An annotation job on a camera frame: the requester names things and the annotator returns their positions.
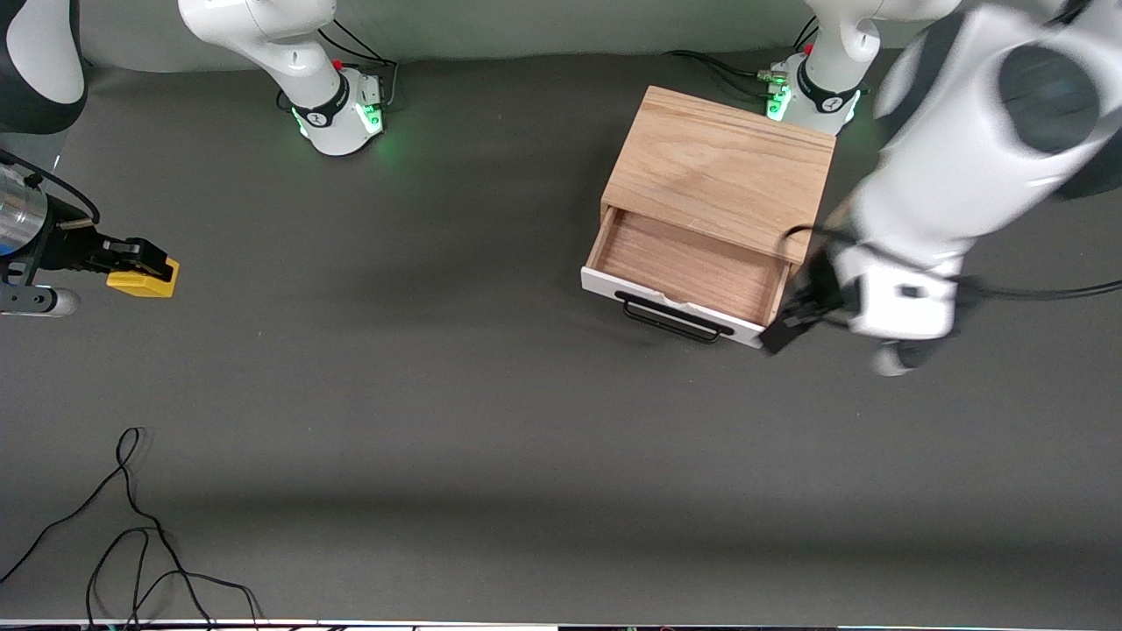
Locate dark grey table cover sheet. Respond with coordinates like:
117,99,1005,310
0,35,1122,625

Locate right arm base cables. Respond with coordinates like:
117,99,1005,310
276,13,400,110

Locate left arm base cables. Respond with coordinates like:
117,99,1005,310
662,18,820,102

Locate loose thin black cable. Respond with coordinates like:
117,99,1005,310
0,427,264,630

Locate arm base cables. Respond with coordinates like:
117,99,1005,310
276,13,400,110
662,18,820,102

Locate yellow cube block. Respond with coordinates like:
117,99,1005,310
106,257,181,300

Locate white-front drawer with black handle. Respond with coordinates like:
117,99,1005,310
580,206,797,350

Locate wooden drawer cabinet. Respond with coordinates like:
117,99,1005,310
600,85,836,303

